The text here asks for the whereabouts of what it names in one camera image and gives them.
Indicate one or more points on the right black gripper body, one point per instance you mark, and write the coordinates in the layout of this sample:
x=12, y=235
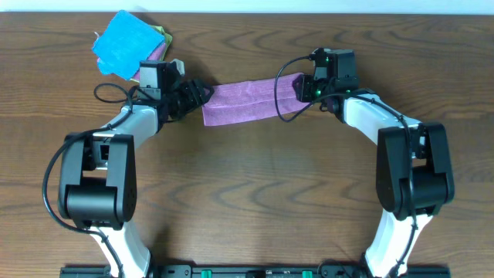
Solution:
x=306, y=87

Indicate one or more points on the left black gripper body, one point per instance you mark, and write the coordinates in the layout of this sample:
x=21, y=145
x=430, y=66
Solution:
x=191, y=94

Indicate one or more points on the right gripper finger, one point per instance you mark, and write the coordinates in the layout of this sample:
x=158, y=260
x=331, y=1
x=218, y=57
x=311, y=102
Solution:
x=299, y=81
x=299, y=91

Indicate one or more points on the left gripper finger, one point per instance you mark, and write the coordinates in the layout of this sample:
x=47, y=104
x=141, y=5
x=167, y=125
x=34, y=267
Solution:
x=201, y=100
x=204, y=89

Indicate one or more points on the purple microfiber cloth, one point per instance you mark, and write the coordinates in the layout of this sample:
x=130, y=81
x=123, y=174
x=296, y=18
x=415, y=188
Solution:
x=251, y=100

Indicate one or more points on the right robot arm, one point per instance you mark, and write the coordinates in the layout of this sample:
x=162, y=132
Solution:
x=413, y=169

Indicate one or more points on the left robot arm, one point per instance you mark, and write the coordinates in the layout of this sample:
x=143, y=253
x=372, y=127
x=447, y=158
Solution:
x=98, y=179

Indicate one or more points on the green folded cloth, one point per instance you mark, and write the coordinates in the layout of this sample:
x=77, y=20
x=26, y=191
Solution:
x=166, y=38

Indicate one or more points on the blue folded cloth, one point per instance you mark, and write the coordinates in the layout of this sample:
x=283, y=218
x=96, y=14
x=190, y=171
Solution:
x=126, y=42

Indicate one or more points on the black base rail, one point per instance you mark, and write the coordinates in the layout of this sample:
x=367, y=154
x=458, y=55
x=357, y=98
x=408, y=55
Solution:
x=186, y=271

